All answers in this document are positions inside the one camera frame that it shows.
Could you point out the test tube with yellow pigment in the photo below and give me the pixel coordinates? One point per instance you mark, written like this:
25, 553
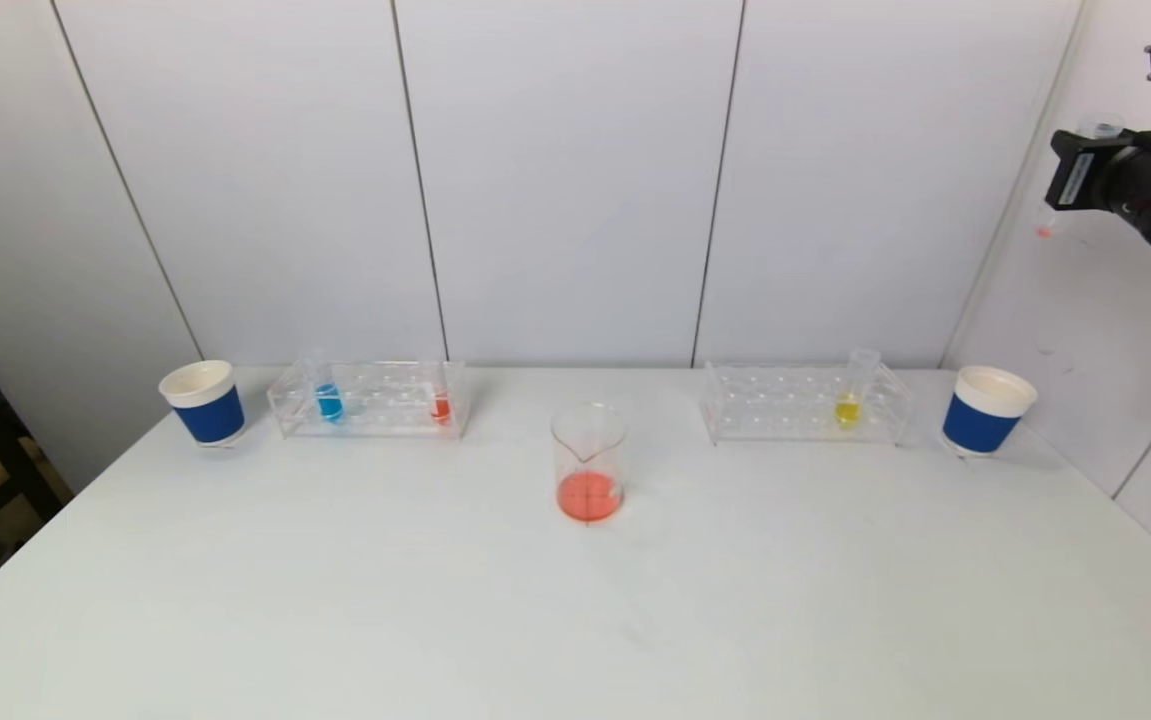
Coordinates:
845, 410

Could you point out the test tube with blue pigment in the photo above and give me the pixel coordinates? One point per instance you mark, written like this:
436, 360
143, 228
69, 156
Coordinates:
330, 403

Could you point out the clear acrylic test tube rack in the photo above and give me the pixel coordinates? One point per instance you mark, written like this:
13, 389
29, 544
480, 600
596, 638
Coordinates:
785, 405
385, 400

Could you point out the clear glass beaker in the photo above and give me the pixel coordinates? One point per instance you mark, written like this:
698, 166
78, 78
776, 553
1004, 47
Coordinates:
587, 495

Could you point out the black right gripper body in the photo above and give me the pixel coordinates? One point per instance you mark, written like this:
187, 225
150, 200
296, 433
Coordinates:
1074, 171

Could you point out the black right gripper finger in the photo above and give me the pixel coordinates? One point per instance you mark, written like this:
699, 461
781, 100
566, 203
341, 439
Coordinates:
1057, 165

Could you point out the test tube with red pigment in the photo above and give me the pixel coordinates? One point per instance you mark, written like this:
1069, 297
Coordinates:
1045, 222
441, 408

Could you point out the blue white paper cup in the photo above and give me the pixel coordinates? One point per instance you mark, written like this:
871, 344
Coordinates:
980, 425
210, 415

